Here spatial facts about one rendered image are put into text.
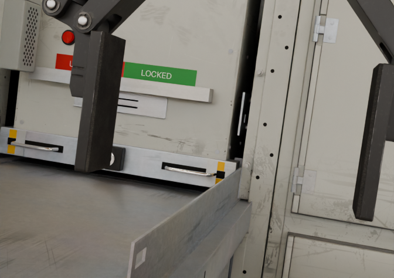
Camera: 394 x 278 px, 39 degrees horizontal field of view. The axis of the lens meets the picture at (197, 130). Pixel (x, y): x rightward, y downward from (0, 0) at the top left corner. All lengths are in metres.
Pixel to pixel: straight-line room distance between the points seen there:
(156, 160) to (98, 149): 0.89
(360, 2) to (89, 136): 0.14
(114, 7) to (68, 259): 0.43
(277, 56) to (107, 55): 0.88
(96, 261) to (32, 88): 0.70
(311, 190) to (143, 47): 0.46
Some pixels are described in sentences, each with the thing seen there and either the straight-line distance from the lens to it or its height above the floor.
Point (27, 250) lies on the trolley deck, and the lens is 0.69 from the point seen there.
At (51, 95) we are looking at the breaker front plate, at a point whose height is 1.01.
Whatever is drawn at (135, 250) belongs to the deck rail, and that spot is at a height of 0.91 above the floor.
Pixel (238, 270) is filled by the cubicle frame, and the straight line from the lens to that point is 1.20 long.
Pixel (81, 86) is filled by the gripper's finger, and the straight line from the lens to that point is 0.29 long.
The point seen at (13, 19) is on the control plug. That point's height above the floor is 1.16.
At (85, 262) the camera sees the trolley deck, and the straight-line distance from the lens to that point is 0.66.
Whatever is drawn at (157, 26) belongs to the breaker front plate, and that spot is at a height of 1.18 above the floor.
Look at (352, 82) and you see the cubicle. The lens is 1.12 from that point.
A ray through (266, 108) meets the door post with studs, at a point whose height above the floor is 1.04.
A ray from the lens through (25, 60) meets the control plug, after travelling 1.21.
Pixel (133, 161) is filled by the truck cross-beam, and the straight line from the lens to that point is 1.19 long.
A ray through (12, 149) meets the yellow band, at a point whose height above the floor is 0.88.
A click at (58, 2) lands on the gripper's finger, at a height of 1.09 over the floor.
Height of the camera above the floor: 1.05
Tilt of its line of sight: 4 degrees down
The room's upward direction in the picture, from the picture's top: 7 degrees clockwise
